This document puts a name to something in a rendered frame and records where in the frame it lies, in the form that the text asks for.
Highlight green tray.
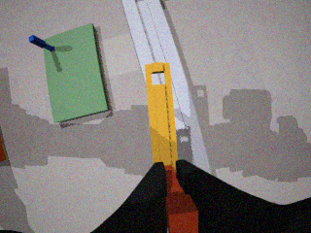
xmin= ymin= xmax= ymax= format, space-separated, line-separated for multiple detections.
xmin=43 ymin=23 xmax=110 ymax=123

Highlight grey aluminum slotted rail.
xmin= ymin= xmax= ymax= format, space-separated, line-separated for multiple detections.
xmin=121 ymin=0 xmax=211 ymax=174

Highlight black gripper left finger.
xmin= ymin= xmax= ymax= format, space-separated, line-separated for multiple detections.
xmin=90 ymin=162 xmax=167 ymax=233

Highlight dark blue long bar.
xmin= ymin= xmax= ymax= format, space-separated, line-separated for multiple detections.
xmin=28 ymin=35 xmax=54 ymax=51

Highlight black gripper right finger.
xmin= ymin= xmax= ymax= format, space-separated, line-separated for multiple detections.
xmin=176 ymin=159 xmax=311 ymax=233

